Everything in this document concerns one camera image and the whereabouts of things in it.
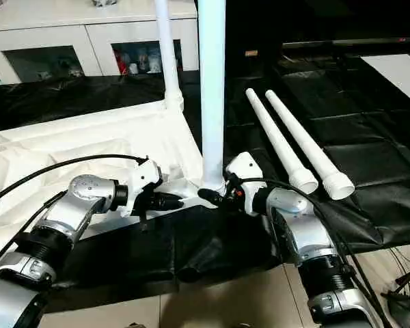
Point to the white plastic table top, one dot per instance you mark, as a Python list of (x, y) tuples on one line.
[(89, 137)]

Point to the white plastic table leg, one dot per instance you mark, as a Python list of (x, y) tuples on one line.
[(280, 140), (307, 140), (212, 89), (168, 55)]

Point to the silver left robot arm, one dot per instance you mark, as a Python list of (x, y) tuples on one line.
[(61, 225)]

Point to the black plastic mat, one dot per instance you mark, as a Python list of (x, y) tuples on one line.
[(369, 157)]

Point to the small yellow label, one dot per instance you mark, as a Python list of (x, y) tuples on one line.
[(251, 52)]

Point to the white glass-door cabinet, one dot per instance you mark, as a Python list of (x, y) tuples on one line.
[(75, 24)]

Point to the white flat board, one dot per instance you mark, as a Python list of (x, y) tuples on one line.
[(400, 75)]

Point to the grey crumpled object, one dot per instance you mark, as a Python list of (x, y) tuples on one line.
[(104, 2)]

